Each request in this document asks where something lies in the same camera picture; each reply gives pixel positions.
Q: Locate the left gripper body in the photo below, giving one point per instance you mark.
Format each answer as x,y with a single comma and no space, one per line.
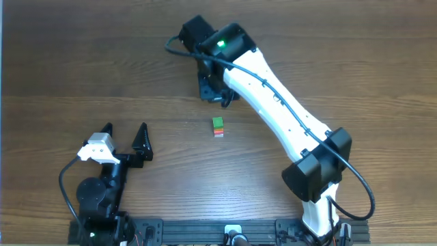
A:
131,160

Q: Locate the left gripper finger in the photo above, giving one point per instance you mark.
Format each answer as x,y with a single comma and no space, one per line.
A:
108,129
144,143

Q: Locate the green cube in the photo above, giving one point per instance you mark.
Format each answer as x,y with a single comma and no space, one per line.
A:
218,122

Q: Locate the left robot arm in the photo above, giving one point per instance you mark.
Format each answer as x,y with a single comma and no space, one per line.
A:
92,194

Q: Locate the red cube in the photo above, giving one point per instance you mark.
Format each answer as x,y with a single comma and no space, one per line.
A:
218,132

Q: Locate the orange cube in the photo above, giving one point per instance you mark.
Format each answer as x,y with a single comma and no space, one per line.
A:
218,129

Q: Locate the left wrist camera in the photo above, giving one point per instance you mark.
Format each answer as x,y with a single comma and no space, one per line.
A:
99,148

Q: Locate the mounting rail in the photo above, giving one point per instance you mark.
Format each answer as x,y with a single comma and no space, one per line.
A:
198,232

